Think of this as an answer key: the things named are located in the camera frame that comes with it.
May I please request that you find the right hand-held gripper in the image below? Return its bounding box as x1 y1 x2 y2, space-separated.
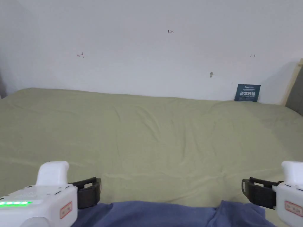
241 160 303 227

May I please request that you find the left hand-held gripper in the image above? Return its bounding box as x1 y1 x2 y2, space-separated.
0 161 102 227

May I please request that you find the dark blue garment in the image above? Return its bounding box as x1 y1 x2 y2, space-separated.
76 200 273 227

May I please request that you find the bed with pale green sheet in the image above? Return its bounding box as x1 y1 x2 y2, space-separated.
0 87 303 227

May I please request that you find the dark blue card sign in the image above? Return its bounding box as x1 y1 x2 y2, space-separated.
234 84 262 103

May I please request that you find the grey padded headboard, wooden frame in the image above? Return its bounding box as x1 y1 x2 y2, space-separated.
281 58 303 117

